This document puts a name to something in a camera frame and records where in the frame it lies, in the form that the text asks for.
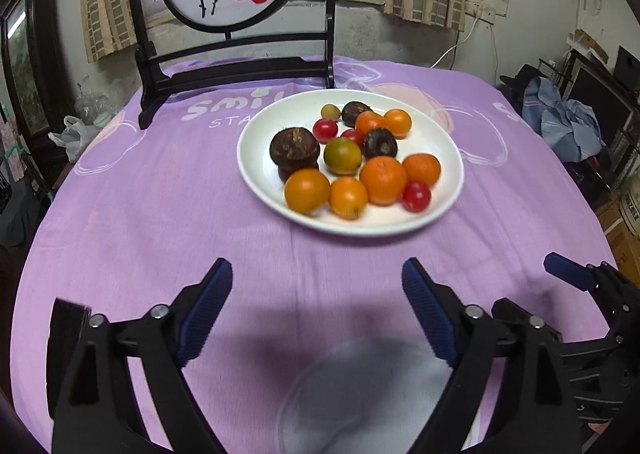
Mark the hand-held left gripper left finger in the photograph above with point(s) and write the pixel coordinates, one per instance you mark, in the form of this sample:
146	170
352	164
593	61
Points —
207	309

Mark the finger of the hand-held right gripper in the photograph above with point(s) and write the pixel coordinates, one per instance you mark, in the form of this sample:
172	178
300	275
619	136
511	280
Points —
567	271
515	309

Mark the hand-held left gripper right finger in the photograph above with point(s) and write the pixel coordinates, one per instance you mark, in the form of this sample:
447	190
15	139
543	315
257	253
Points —
430	314

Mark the red cherry tomato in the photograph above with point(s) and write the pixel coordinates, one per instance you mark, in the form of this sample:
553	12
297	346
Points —
325	129
416	196
354	135

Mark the large orange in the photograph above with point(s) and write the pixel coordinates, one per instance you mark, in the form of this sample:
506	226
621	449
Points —
382	180

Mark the orange tangerine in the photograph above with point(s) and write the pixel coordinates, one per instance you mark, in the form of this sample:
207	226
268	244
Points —
348	197
371	122
398	122
421	168

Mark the yellow-orange citrus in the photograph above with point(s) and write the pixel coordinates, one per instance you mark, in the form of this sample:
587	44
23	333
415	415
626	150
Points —
306	190

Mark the white oval plate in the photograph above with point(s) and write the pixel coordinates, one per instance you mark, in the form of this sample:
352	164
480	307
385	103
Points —
440	143

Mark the dark brown passion fruit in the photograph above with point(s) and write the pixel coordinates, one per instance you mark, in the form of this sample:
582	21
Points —
380	142
295	146
354	111

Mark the green-yellow citrus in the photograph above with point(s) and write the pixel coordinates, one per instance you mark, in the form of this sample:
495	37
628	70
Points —
342	155

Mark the small olive-yellow fruit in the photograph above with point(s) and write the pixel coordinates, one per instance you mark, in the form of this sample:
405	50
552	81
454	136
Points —
330	112

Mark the cardboard box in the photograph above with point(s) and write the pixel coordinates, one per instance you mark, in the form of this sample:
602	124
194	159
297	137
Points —
620	244

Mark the black smartphone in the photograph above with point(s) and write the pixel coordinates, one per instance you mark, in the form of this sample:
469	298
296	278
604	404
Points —
62	334

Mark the blue clothes pile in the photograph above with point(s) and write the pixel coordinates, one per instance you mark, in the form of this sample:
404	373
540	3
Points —
565	123

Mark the black metal rack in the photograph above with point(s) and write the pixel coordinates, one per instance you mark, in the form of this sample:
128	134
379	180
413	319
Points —
605	103

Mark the black hat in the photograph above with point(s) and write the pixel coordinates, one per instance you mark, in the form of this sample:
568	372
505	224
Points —
517	81

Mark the white plastic bag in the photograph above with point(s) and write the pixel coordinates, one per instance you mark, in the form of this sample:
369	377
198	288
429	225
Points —
75	136

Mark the black framed round painted screen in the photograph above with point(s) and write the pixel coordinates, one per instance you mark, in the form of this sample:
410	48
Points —
150	83

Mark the dark framed cabinet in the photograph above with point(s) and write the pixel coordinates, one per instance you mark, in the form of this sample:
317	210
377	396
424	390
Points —
22	68

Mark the white wall socket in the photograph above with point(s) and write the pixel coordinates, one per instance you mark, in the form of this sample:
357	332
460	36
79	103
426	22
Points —
481	12

